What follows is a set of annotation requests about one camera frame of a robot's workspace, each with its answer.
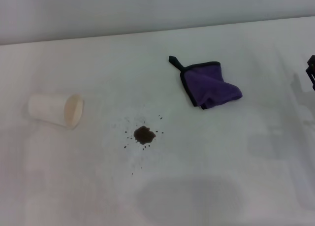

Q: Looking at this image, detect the purple rag with black trim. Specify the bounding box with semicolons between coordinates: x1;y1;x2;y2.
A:
168;55;244;111

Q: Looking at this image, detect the white paper cup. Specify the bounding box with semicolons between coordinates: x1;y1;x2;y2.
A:
28;93;85;131

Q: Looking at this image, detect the black liquid stain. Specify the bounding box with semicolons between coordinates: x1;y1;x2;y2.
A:
123;114;165;151

